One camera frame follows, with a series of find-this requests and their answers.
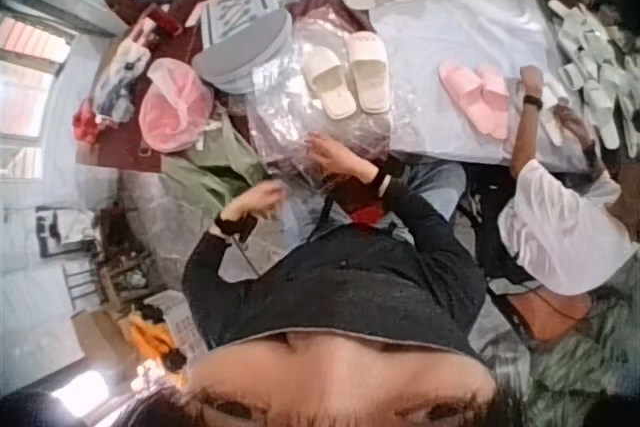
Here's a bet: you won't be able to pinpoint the brown cardboard box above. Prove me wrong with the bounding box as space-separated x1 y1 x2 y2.
69 306 132 364

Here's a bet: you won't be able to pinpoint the pink plastic bag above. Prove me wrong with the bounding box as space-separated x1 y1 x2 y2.
138 57 215 154

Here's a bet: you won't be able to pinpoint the green patterned mat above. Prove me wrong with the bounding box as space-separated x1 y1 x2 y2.
479 296 640 427

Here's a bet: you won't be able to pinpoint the printed white carton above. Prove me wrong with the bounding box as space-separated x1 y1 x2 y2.
154 291 210 359

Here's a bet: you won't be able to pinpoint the yellow bag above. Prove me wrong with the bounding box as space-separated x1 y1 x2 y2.
122 311 177 359

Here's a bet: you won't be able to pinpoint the small red cloth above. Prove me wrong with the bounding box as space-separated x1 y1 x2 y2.
349 204 390 234

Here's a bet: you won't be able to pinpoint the red plastic tool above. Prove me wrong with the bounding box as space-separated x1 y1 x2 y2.
142 4 184 39

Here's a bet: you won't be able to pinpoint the wooden stool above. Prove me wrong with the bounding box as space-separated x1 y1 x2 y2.
62 261 110 312

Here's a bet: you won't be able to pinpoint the maroon table cloth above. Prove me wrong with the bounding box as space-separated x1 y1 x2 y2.
74 0 381 176

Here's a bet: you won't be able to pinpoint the light blue sheet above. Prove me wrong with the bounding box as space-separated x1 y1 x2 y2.
372 0 591 171

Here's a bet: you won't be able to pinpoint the person's legs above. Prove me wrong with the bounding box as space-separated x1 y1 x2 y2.
319 159 469 243

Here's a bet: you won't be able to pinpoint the white slipper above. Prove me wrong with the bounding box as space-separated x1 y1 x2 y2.
345 30 392 115
301 45 358 121

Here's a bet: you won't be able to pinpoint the large clear plastic bag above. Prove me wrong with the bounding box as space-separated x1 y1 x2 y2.
243 16 397 193

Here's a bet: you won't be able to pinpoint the person's left hand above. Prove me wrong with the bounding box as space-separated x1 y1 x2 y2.
221 181 290 224

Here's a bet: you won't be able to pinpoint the stack of grey-blue mats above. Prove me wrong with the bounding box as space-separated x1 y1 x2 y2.
191 7 295 96

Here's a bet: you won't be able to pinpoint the person's right hand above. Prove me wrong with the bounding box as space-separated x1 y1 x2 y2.
304 132 379 184

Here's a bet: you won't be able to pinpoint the row of white slippers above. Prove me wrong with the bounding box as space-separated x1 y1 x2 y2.
547 0 640 158

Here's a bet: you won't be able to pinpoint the green plastic bag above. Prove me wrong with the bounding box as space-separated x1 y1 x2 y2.
160 116 269 216

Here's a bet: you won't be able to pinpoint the blue white striped package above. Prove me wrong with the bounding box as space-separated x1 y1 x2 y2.
200 0 279 46

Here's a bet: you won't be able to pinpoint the pink slipper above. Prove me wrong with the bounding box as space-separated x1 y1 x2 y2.
473 64 511 141
437 60 494 134

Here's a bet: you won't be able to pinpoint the orange stool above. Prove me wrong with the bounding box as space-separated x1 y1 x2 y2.
504 289 595 344

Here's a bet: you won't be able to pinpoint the black wrist band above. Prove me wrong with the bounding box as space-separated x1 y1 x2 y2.
369 165 397 199
213 213 259 244

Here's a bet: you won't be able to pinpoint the white blue printed bag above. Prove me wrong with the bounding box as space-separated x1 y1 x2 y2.
96 30 152 124

